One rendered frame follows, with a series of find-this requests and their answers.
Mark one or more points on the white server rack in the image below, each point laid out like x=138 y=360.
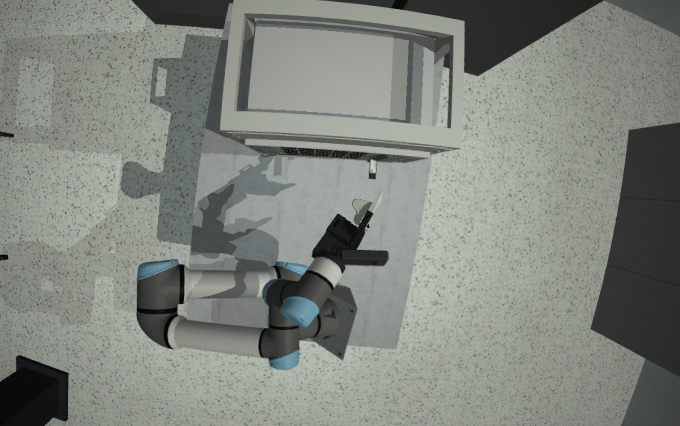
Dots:
x=314 y=70

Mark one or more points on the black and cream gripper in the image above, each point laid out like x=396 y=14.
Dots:
x=342 y=234

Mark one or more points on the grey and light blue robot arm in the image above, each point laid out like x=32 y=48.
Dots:
x=161 y=286

